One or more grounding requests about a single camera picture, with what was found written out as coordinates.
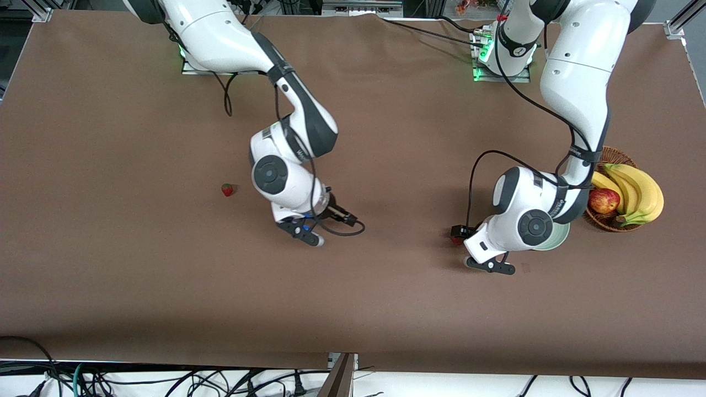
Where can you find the brown wicker basket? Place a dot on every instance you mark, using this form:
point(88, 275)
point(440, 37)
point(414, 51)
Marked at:
point(618, 156)

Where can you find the pale green round plate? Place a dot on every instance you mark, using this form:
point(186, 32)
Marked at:
point(558, 238)

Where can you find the yellow banana bunch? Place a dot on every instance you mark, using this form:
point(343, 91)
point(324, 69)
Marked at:
point(642, 193)

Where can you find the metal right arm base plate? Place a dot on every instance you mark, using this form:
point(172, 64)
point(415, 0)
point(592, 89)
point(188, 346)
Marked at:
point(193, 70)

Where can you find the aluminium table bracket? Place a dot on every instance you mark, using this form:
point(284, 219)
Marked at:
point(333, 359)

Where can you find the brown table cover sheet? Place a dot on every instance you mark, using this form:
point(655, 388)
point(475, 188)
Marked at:
point(353, 303)

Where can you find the grey metal rail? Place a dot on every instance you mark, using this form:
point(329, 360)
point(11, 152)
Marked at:
point(361, 6)

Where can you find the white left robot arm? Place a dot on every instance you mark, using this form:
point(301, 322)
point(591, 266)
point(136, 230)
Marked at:
point(584, 71)

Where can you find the small orange object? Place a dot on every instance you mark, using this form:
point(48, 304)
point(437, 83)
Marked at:
point(464, 6)

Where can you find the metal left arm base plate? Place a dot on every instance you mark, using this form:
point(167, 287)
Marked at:
point(504, 79)

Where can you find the red apple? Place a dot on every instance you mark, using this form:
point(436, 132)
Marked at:
point(605, 200)

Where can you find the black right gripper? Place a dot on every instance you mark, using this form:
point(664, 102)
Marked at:
point(335, 212)

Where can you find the aluminium frame profile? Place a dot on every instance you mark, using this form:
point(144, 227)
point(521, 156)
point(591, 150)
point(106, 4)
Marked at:
point(43, 11)
point(677, 25)

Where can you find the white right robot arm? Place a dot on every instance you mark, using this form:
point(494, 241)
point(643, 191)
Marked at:
point(220, 38)

